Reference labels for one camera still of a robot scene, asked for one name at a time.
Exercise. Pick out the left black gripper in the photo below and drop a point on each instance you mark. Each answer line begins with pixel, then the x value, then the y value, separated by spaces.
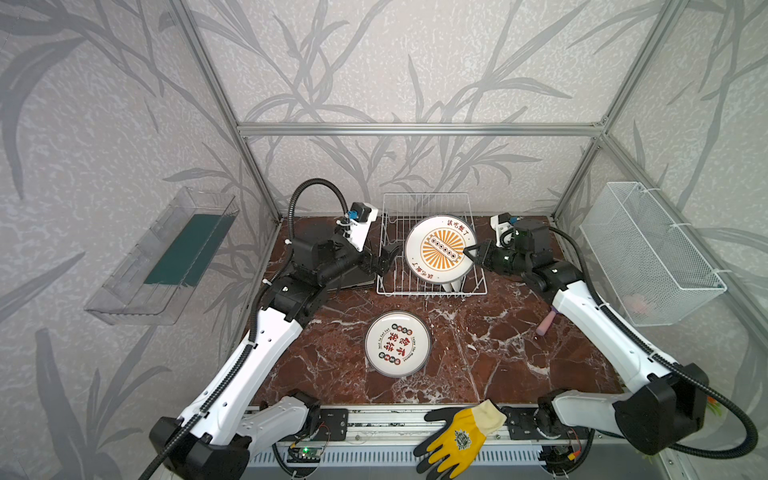
pixel 372 260

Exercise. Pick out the green circuit board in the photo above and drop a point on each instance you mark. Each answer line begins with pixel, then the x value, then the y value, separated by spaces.
pixel 305 454

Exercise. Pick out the aluminium mounting rail base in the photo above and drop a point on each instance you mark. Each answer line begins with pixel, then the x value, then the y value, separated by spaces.
pixel 377 441

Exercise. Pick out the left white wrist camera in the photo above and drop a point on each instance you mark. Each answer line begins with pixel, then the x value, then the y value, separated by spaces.
pixel 355 226

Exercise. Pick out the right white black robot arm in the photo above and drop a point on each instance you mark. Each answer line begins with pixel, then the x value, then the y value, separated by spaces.
pixel 664 402

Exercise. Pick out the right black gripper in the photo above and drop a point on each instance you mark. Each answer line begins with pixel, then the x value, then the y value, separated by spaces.
pixel 485 258

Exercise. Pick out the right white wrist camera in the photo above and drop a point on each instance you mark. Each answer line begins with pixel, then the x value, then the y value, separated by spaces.
pixel 501 223

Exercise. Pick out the white wire dish rack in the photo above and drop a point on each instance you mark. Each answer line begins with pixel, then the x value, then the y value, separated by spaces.
pixel 400 213

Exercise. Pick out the white wire mesh wall basket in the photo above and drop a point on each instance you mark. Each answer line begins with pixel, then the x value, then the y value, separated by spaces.
pixel 642 250

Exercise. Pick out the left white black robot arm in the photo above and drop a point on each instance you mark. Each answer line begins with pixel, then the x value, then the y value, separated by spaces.
pixel 208 440

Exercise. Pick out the pink object in basket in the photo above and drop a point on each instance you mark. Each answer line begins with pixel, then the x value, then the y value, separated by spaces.
pixel 636 304

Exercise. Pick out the purple pink brush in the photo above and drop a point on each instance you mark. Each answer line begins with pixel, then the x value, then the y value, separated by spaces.
pixel 546 323

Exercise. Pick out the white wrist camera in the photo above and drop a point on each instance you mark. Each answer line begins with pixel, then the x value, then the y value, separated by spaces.
pixel 501 223
pixel 355 226

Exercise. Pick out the clear acrylic wall shelf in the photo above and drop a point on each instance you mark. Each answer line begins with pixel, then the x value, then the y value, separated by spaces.
pixel 152 285

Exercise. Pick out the yellow black work glove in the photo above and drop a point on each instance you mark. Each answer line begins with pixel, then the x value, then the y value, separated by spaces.
pixel 452 449

